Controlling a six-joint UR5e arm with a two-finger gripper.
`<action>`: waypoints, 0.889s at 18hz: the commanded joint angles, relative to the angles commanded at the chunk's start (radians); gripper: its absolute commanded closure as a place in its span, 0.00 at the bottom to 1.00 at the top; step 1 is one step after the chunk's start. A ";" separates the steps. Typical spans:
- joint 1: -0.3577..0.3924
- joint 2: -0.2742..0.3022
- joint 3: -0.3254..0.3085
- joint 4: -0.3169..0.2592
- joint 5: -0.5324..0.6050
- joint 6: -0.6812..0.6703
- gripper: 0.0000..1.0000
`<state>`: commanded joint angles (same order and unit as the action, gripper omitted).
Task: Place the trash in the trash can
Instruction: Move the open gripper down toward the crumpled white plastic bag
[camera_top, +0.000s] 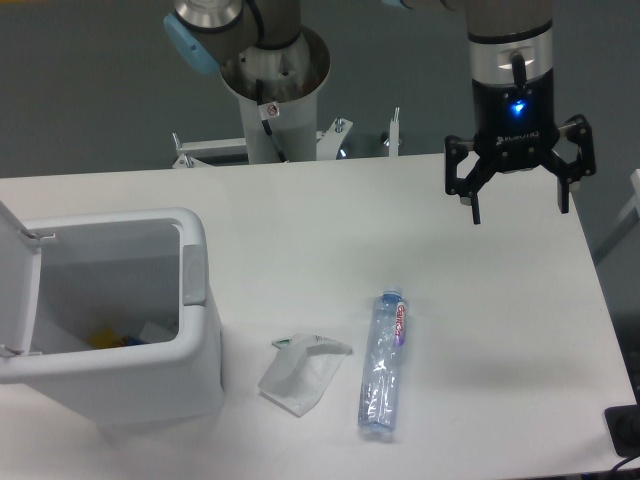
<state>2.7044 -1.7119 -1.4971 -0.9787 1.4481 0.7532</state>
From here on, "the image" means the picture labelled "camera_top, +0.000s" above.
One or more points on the yellow trash in bin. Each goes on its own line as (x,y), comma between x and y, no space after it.
(107,338)

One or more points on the white plastic trash can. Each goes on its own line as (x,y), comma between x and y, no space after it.
(145,274)

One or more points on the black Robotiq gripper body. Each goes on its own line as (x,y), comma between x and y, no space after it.
(515,126)

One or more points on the black device at table edge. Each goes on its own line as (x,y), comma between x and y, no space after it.
(623,425)

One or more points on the clear plastic water bottle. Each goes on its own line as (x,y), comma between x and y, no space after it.
(379,398)

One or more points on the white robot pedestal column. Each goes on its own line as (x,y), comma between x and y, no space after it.
(279,86)

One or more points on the white metal mounting frame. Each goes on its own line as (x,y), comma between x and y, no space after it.
(270,146)

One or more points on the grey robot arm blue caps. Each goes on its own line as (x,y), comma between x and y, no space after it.
(509,42)

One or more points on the white frame at right edge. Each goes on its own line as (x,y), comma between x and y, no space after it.
(626,219)

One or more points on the white paper plastic pouch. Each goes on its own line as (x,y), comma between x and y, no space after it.
(301,372)

